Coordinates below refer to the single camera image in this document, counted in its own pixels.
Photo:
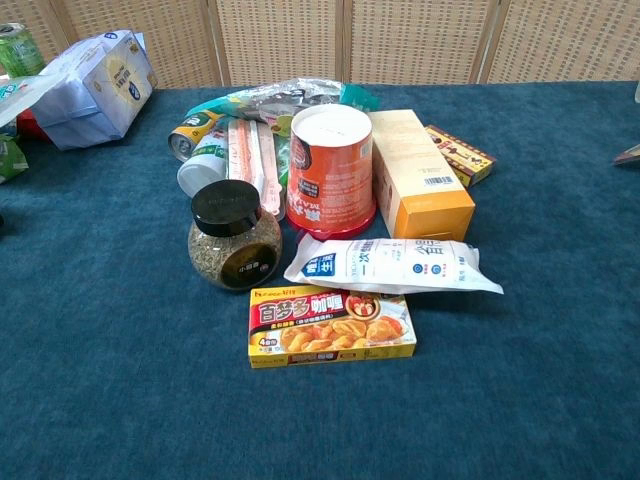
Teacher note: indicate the green snack packet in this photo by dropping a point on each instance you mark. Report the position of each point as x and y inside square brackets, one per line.
[10, 160]

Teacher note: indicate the yellow curry box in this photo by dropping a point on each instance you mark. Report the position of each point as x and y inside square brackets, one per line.
[330, 325]

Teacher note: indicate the red packet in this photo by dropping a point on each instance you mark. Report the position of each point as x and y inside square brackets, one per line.
[31, 126]

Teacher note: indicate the green soda can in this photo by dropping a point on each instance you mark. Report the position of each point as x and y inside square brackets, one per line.
[19, 52]

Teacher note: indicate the white teal flat pouch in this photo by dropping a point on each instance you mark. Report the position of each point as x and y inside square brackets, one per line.
[15, 97]

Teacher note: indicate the spice jar with black lid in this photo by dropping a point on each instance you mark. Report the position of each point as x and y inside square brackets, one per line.
[235, 240]

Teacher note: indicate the white green plastic bottle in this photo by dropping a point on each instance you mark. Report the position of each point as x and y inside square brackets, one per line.
[205, 162]

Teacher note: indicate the blue carpet table cover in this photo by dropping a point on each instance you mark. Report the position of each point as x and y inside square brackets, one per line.
[100, 350]

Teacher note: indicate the dark flat object edge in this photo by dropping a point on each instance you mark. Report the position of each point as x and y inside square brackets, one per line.
[629, 156]

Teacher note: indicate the pale blue paper bag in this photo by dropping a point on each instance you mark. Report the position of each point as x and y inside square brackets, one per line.
[95, 90]

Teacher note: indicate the pink striped snack packet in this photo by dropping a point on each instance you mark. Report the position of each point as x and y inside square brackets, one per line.
[250, 150]

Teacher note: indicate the tall yellow carton box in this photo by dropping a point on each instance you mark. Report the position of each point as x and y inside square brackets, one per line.
[420, 175]

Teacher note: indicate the green yellow drink can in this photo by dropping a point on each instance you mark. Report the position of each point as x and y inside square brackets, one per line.
[190, 134]

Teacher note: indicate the woven rattan folding screen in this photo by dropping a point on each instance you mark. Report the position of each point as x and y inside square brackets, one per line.
[320, 40]

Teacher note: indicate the dark brown snack box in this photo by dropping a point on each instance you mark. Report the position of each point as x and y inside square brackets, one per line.
[462, 155]

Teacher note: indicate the silver foil snack bag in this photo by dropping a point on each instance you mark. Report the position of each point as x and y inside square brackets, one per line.
[290, 100]

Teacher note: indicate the white plastic pouch blue print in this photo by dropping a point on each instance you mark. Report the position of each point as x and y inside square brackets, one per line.
[395, 265]

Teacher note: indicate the orange instant noodle cup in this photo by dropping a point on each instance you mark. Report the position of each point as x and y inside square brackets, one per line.
[330, 175]

